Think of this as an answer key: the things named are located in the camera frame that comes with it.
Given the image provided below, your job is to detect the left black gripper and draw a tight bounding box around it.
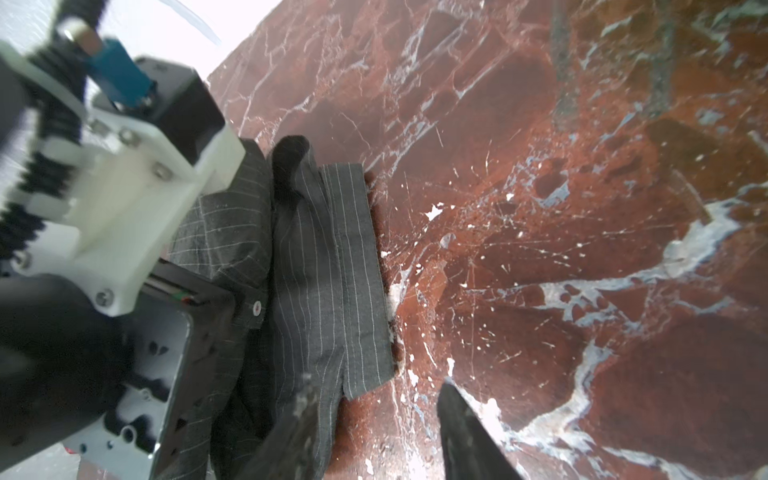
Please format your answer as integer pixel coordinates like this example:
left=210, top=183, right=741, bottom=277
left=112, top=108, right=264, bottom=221
left=1, top=263, right=235, bottom=479

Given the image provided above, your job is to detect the dark grey striped shirt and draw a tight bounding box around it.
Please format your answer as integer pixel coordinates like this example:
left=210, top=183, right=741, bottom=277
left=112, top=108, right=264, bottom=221
left=164, top=136, right=394, bottom=479

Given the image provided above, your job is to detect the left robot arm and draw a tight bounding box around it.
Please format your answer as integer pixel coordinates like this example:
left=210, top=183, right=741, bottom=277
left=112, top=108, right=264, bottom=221
left=1, top=1, right=247, bottom=479

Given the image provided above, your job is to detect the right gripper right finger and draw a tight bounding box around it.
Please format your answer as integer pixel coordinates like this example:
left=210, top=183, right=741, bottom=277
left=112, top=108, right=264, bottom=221
left=437, top=383, right=521, bottom=480

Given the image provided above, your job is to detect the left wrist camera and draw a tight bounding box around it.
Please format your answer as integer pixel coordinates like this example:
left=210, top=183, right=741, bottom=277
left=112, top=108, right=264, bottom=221
left=1, top=44, right=245, bottom=317

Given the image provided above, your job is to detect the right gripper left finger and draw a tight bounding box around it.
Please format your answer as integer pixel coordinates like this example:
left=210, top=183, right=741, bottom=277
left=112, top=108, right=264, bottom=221
left=239, top=377, right=319, bottom=479

